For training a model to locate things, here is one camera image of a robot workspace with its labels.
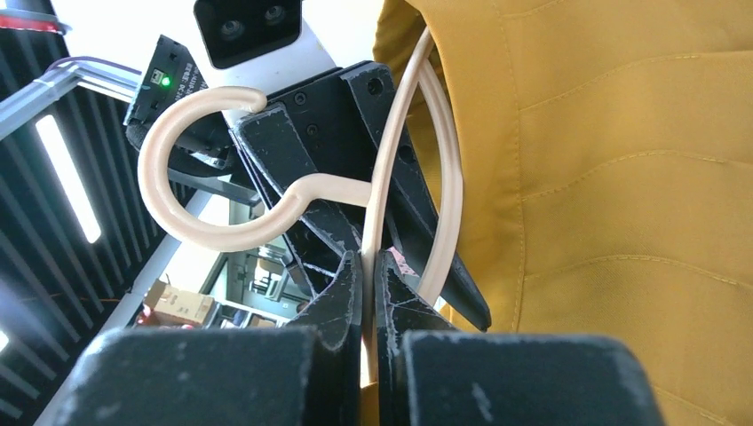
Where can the wooden hanger front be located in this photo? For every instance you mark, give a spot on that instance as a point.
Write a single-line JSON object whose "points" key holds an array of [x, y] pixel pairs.
{"points": [[372, 195]]}

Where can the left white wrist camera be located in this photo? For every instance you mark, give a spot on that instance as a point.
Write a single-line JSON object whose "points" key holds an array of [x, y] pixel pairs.
{"points": [[263, 45]]}

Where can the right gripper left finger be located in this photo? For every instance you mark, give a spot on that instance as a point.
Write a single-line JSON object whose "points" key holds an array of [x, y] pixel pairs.
{"points": [[303, 373]]}

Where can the yellow garment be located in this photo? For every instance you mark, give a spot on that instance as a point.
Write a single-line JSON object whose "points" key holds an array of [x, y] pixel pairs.
{"points": [[607, 160]]}

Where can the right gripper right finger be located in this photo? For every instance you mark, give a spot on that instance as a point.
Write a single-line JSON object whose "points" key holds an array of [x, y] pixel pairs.
{"points": [[431, 373]]}

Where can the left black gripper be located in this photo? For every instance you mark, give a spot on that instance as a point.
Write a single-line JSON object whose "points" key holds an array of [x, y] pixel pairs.
{"points": [[332, 124]]}

